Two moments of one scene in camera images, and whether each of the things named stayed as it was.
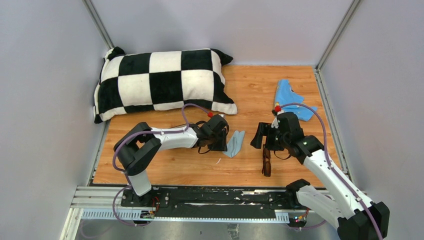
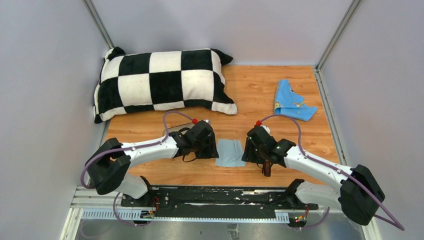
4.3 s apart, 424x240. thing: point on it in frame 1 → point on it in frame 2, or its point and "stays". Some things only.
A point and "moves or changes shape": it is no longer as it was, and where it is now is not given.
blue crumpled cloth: x=284 y=95 stays
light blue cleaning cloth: x=234 y=145 moves or changes shape
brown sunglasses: x=266 y=169 stays
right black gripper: x=262 y=130 → x=248 y=155
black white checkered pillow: x=132 y=82 stays
